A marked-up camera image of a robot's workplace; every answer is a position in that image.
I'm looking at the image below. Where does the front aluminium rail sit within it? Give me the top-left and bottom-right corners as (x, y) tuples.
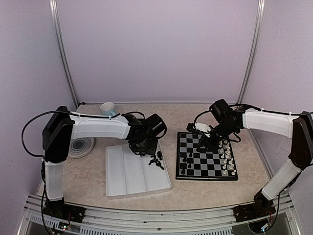
(15, 194), (303, 235)

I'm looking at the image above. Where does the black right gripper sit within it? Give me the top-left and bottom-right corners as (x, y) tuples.
(197, 121), (238, 152)

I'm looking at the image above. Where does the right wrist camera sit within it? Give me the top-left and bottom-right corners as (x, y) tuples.
(186, 122), (212, 134)

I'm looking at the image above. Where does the clear plastic lid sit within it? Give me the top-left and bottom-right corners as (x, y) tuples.
(68, 138), (95, 159)

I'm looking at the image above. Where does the pile of black chess pieces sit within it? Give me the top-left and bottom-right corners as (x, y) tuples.
(148, 151), (165, 170)

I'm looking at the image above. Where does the light blue mug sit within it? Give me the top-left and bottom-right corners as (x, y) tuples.
(100, 102), (116, 116)

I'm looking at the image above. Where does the white plastic tray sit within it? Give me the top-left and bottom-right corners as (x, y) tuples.
(105, 144), (172, 199)

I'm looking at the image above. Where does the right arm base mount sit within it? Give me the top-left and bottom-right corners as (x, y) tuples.
(233, 203), (276, 222)

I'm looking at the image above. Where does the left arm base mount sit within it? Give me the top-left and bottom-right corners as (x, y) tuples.
(43, 204), (86, 223)

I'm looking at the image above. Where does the right aluminium frame post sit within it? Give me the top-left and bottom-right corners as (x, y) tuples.
(236, 0), (266, 104)

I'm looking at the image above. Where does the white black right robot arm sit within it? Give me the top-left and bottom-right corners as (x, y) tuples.
(189, 99), (313, 217)

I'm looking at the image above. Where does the left aluminium frame post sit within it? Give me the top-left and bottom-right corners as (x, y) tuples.
(49, 0), (80, 109)

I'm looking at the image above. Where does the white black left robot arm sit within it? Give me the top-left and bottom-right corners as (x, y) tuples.
(41, 106), (171, 218)

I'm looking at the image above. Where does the aluminium frame post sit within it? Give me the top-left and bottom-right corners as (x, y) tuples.
(49, 0), (80, 109)
(236, 0), (266, 104)

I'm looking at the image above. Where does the black white chess board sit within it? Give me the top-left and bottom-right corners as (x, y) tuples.
(176, 132), (238, 181)

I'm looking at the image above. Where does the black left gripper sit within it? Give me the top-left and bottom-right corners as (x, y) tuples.
(131, 137), (158, 156)

